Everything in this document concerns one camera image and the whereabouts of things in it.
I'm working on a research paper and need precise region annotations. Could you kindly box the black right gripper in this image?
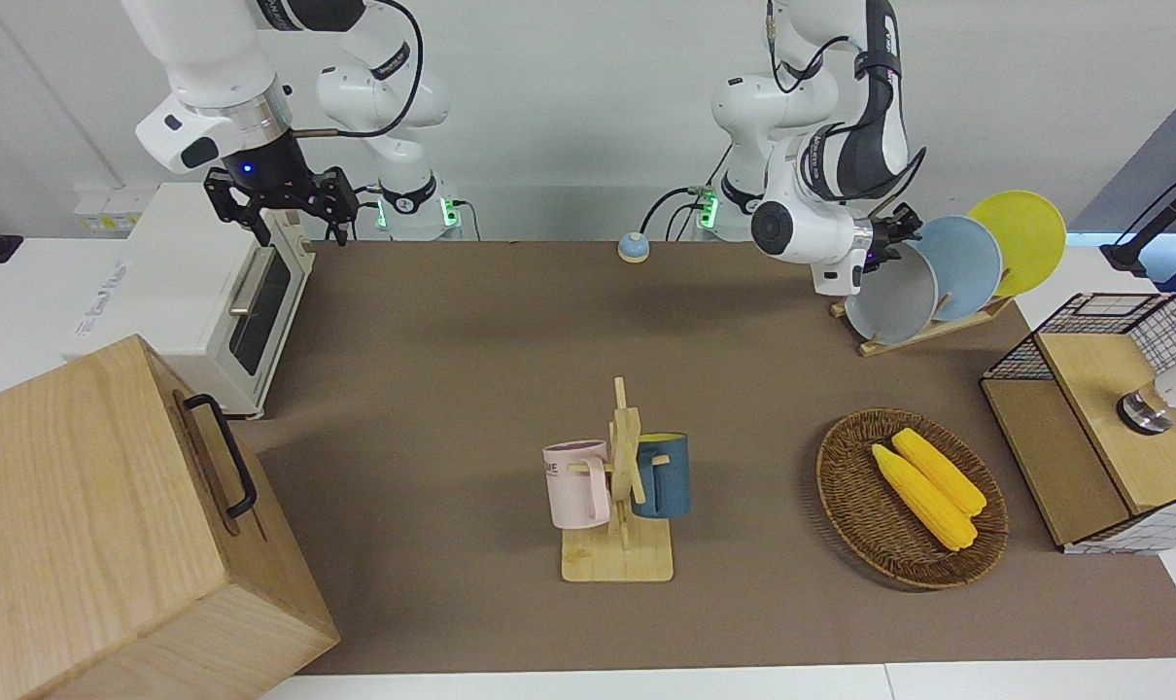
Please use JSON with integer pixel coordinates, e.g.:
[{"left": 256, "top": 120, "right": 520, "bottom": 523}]
[{"left": 204, "top": 131, "right": 361, "bottom": 248}]

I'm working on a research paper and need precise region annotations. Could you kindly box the wooden plate rack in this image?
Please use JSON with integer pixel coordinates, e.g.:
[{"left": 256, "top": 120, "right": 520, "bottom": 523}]
[{"left": 831, "top": 292, "right": 1015, "bottom": 358}]

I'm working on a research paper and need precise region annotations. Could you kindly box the wooden mug tree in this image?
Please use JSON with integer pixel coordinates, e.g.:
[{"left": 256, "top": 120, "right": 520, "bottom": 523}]
[{"left": 561, "top": 377, "right": 674, "bottom": 583}]

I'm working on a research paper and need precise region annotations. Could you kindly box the white toaster oven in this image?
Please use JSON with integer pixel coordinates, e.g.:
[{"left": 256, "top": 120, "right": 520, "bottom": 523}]
[{"left": 60, "top": 182, "right": 317, "bottom": 421}]

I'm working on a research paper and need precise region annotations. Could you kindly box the white wall socket strip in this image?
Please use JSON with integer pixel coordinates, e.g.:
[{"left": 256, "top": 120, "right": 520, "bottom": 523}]
[{"left": 73, "top": 190, "right": 159, "bottom": 232}]

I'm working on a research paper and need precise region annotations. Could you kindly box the wire shelf with grid cloth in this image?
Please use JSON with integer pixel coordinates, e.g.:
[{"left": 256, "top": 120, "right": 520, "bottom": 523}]
[{"left": 980, "top": 292, "right": 1176, "bottom": 555}]

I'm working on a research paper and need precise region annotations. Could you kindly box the brown table mat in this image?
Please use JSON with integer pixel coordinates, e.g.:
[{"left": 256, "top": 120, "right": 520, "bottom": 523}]
[{"left": 228, "top": 240, "right": 1176, "bottom": 676}]

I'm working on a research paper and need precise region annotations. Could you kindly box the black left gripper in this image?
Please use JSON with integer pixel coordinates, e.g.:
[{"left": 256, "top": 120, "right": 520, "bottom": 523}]
[{"left": 868, "top": 203, "right": 925, "bottom": 270}]

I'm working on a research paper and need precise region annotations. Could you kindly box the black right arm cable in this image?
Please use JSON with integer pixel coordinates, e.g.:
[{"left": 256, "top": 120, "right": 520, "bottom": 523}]
[{"left": 292, "top": 0, "right": 425, "bottom": 140}]

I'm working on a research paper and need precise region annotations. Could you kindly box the large wooden box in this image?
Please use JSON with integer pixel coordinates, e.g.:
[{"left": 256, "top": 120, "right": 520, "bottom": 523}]
[{"left": 0, "top": 334, "right": 341, "bottom": 700}]

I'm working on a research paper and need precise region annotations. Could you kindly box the yellow plate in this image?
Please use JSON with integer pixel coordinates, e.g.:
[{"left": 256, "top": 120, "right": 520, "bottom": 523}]
[{"left": 967, "top": 191, "right": 1068, "bottom": 298}]

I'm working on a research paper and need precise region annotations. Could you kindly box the yellow corn cob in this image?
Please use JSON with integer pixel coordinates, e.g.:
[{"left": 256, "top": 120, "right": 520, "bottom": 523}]
[
  {"left": 891, "top": 428, "right": 987, "bottom": 517},
  {"left": 871, "top": 443, "right": 979, "bottom": 552}
]

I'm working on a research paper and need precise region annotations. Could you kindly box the brown wicker basket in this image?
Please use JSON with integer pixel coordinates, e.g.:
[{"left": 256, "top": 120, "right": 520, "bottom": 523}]
[{"left": 816, "top": 408, "right": 1010, "bottom": 591}]

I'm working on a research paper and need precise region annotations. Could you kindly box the gray plate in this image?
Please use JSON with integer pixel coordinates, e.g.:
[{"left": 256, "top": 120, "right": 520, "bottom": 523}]
[{"left": 844, "top": 242, "right": 940, "bottom": 345}]

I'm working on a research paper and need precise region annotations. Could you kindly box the dark blue mug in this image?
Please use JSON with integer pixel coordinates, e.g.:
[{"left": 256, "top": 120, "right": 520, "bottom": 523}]
[{"left": 632, "top": 433, "right": 692, "bottom": 519}]

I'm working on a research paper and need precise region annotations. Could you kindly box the pink mug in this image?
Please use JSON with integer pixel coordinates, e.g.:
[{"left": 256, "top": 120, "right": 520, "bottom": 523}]
[{"left": 542, "top": 439, "right": 613, "bottom": 531}]

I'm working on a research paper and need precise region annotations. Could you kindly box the light blue plate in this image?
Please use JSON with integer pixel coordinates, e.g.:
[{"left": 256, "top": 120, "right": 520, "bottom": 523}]
[{"left": 909, "top": 215, "right": 1005, "bottom": 323}]

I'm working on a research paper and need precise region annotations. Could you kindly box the black box handle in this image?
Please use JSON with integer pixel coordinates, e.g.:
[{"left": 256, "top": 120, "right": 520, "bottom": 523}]
[{"left": 183, "top": 394, "right": 259, "bottom": 519}]

